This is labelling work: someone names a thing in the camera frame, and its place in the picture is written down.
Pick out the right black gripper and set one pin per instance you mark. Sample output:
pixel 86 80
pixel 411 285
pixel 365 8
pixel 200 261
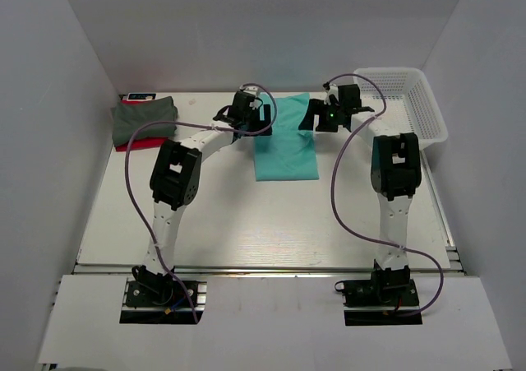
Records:
pixel 315 108

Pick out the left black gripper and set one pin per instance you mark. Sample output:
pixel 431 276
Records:
pixel 265 122

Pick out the teal t-shirt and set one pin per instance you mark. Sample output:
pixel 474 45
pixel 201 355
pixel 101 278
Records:
pixel 288 154

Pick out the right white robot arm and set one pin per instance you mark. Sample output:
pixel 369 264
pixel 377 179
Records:
pixel 395 172

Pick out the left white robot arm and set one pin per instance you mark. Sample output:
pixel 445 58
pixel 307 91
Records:
pixel 177 170

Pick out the white plastic mesh basket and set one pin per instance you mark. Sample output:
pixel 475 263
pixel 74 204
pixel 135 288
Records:
pixel 408 99

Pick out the folded red t-shirt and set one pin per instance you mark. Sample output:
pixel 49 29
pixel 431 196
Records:
pixel 142 144

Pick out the blue white card box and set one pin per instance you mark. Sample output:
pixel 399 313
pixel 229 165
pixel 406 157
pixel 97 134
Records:
pixel 140 96

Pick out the folded grey t-shirt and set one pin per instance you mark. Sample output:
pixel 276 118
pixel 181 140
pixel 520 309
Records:
pixel 128 117

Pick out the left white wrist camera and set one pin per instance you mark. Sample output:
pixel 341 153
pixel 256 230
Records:
pixel 255 101

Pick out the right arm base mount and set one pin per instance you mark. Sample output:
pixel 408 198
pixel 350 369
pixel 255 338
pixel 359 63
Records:
pixel 387 298

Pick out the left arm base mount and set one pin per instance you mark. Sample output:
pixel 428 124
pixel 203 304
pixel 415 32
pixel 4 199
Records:
pixel 157 299

